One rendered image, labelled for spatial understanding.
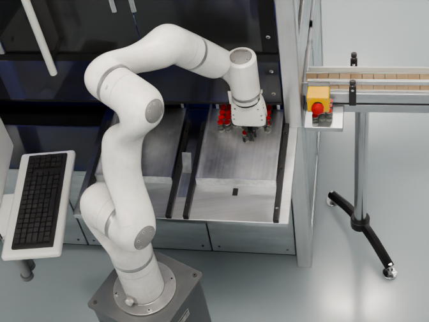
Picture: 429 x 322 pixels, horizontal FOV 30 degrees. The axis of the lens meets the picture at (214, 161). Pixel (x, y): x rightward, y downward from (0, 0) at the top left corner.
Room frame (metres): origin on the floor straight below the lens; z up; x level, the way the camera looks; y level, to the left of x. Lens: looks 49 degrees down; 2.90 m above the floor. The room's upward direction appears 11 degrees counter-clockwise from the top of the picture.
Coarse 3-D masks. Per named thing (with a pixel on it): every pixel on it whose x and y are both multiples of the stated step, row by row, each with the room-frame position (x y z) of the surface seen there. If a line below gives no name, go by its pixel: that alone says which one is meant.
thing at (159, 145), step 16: (176, 112) 1.99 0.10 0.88; (160, 128) 1.93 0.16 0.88; (176, 128) 1.91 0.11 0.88; (144, 144) 1.87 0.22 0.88; (160, 144) 1.86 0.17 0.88; (176, 144) 1.84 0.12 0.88; (144, 160) 1.80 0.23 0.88; (160, 160) 1.78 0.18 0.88; (176, 160) 1.76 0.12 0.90; (96, 176) 1.75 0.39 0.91; (144, 176) 1.70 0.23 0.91; (160, 176) 1.69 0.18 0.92
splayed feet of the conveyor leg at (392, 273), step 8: (336, 192) 2.12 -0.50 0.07; (328, 200) 2.13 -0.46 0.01; (336, 200) 2.06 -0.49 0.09; (344, 200) 2.04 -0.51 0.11; (344, 208) 2.00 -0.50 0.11; (352, 208) 1.97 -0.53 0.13; (352, 216) 1.93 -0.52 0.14; (368, 216) 1.92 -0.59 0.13; (352, 224) 1.90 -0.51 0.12; (360, 224) 1.88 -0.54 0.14; (368, 224) 1.88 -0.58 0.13; (368, 232) 1.84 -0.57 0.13; (368, 240) 1.82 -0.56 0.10; (376, 240) 1.80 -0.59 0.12; (376, 248) 1.78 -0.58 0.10; (384, 256) 1.74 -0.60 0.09; (384, 264) 1.71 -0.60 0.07; (392, 264) 1.70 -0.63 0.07; (384, 272) 1.71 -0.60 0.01; (392, 272) 1.70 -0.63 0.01
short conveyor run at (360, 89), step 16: (352, 64) 1.98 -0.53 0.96; (320, 80) 1.92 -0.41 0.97; (336, 80) 1.91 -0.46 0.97; (352, 80) 1.86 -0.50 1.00; (368, 80) 1.88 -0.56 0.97; (384, 80) 1.86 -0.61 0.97; (400, 80) 1.85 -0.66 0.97; (416, 80) 1.83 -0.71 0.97; (304, 96) 1.91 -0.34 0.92; (336, 96) 1.88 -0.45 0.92; (352, 96) 1.86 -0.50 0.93; (368, 96) 1.85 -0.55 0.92; (384, 96) 1.83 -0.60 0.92; (400, 96) 1.82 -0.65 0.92; (416, 96) 1.80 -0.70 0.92; (416, 112) 1.80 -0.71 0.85
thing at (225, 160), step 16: (208, 112) 1.93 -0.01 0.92; (208, 128) 1.88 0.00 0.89; (240, 128) 1.86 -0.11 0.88; (272, 128) 1.83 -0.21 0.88; (208, 144) 1.81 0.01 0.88; (224, 144) 1.80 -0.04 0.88; (240, 144) 1.78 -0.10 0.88; (256, 144) 1.77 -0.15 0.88; (272, 144) 1.76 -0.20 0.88; (208, 160) 1.74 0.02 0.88; (224, 160) 1.73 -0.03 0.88; (240, 160) 1.72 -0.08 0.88; (256, 160) 1.70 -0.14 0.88; (272, 160) 1.69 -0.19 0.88; (208, 176) 1.68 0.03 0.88; (224, 176) 1.66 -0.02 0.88; (240, 176) 1.65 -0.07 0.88; (256, 176) 1.64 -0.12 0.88; (272, 176) 1.62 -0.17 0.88
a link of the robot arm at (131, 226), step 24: (120, 72) 1.41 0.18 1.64; (120, 96) 1.34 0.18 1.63; (144, 96) 1.32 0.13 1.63; (120, 120) 1.33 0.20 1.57; (144, 120) 1.29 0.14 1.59; (120, 144) 1.31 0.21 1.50; (120, 168) 1.30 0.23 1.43; (120, 192) 1.28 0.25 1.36; (144, 192) 1.31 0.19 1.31; (120, 216) 1.25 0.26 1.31; (144, 216) 1.26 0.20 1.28; (120, 240) 1.22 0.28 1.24; (144, 240) 1.22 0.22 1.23
